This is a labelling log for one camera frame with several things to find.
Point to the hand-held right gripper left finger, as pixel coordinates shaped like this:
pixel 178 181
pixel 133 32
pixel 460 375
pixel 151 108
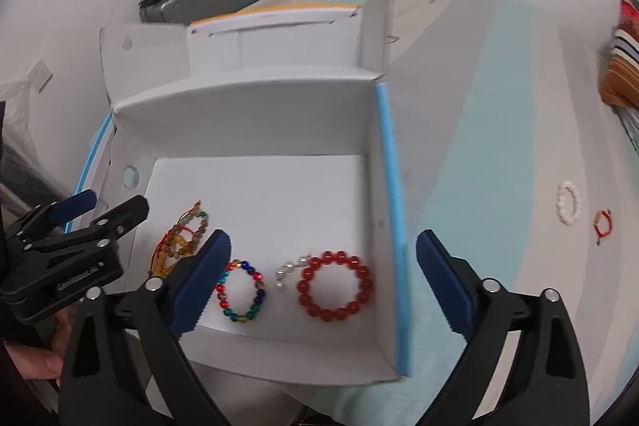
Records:
pixel 202 281

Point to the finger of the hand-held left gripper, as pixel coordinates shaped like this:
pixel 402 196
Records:
pixel 75 206
pixel 122 216

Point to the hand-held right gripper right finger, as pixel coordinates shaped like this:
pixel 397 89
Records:
pixel 444 281

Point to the white and blue cardboard box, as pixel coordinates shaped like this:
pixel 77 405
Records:
pixel 259 191

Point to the person's left hand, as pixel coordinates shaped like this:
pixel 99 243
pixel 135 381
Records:
pixel 45 361

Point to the clear plastic bag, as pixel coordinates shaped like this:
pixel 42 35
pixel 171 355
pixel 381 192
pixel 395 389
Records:
pixel 20 116

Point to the white wall socket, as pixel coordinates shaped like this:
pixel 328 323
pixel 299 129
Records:
pixel 41 75

